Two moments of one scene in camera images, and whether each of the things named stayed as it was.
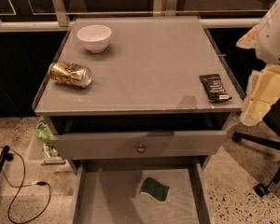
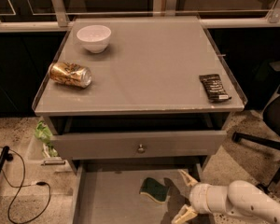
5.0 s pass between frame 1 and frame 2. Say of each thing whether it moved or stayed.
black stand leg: stayed
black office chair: stayed
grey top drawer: stayed
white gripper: moved
